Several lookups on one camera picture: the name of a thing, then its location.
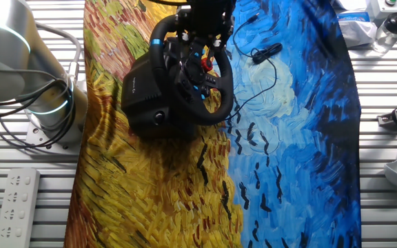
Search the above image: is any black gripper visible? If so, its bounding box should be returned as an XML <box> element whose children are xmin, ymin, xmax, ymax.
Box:
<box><xmin>176</xmin><ymin>0</ymin><xmax>237</xmax><ymax>68</ymax></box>

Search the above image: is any black racing steering wheel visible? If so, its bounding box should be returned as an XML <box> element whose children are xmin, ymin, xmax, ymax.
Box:
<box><xmin>149</xmin><ymin>14</ymin><xmax>234</xmax><ymax>127</ymax></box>

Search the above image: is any white tissue pack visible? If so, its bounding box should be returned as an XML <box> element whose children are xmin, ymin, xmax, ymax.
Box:
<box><xmin>336</xmin><ymin>10</ymin><xmax>378</xmax><ymax>49</ymax></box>

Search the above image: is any painted wheat field mat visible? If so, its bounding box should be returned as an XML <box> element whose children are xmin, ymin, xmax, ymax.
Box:
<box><xmin>63</xmin><ymin>0</ymin><xmax>363</xmax><ymax>248</ymax></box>

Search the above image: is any clear spray bottle black cap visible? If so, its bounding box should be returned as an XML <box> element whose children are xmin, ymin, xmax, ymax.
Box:
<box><xmin>370</xmin><ymin>7</ymin><xmax>397</xmax><ymax>55</ymax></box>

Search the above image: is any white emergency stop box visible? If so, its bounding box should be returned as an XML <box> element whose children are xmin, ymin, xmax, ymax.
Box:
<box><xmin>370</xmin><ymin>0</ymin><xmax>397</xmax><ymax>20</ymax></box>

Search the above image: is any white power strip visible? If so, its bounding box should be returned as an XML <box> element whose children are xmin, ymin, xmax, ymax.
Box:
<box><xmin>0</xmin><ymin>167</ymin><xmax>41</xmax><ymax>248</ymax></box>

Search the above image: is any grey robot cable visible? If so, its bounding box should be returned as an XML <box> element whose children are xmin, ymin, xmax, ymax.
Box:
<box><xmin>34</xmin><ymin>22</ymin><xmax>83</xmax><ymax>87</ymax></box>

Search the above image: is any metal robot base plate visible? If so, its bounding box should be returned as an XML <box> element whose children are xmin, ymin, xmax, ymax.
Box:
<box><xmin>24</xmin><ymin>113</ymin><xmax>84</xmax><ymax>154</ymax></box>

